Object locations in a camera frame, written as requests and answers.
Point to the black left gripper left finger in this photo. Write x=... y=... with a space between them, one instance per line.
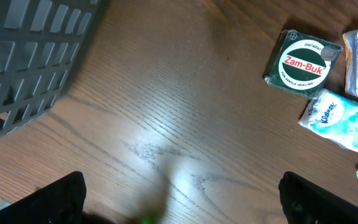
x=61 y=202

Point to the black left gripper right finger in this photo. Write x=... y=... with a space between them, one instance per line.
x=304 y=202

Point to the white teal Kleenex tissue pack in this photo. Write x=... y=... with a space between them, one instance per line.
x=333 y=117

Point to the grey plastic mesh basket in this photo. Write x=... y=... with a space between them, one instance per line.
x=42 y=44

